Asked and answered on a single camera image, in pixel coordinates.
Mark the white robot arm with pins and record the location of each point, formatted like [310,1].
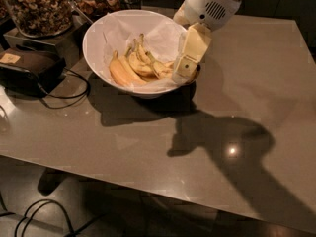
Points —
[202,17]

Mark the yellow banana bunch at back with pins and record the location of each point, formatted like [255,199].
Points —
[136,63]

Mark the white paper bowl liner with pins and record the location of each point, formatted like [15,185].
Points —
[141,53]

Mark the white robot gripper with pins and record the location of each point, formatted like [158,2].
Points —
[207,4]

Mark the dark metal jar stand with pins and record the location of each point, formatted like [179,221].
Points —
[67,45]

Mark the spotted yellow banana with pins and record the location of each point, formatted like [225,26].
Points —
[165,70]

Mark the white ceramic bowl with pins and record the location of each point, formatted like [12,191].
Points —
[98,46]

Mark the glass jar of mixed nuts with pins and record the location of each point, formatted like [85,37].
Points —
[40,18]

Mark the black box with label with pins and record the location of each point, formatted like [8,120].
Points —
[29,72]

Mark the orange-yellow banana at left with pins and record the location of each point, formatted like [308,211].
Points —
[118,72]

